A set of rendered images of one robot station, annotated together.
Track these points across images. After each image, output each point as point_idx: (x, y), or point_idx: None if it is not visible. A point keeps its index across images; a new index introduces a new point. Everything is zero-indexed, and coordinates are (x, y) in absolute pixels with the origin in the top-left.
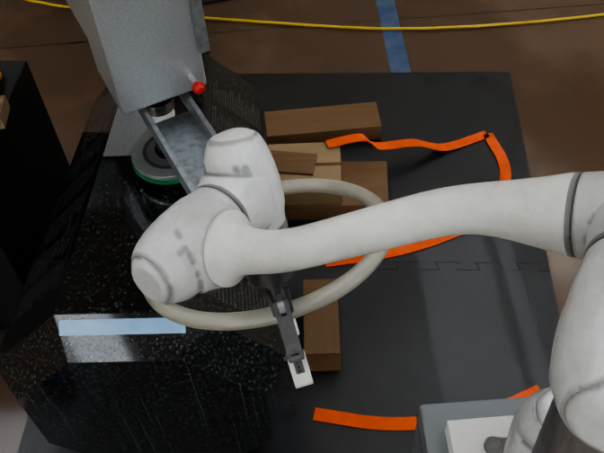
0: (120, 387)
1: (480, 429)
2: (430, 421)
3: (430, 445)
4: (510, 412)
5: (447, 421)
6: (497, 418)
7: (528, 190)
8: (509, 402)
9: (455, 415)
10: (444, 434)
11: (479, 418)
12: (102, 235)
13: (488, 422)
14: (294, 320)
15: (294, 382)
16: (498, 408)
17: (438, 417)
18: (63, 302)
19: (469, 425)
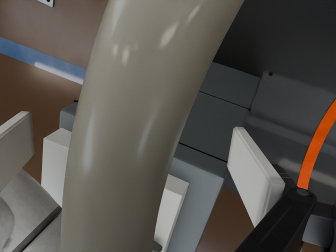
0: None
1: (163, 214)
2: (203, 177)
3: (180, 164)
4: (185, 235)
5: (197, 189)
6: (168, 231)
7: None
8: (194, 240)
9: (199, 198)
10: (185, 180)
11: (173, 219)
12: None
13: (167, 222)
14: (239, 190)
15: (12, 118)
16: (192, 230)
17: (203, 185)
18: None
19: (170, 208)
